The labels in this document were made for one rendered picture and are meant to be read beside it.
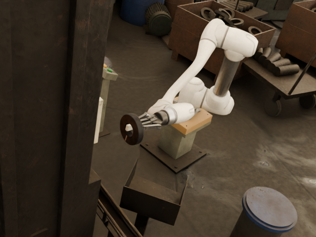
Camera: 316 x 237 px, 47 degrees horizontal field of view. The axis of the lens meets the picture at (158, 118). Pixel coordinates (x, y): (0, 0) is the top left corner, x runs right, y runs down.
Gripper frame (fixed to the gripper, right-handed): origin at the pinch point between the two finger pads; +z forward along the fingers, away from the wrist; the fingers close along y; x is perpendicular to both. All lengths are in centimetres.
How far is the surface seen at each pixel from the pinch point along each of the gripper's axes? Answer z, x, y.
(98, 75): 43, 48, -24
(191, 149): -107, -77, 32
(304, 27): -366, -13, 102
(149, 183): -3.4, -23.9, -17.8
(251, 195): -65, -38, -44
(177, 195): -11.5, -24.7, -30.2
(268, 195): -75, -37, -50
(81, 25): 54, 65, -27
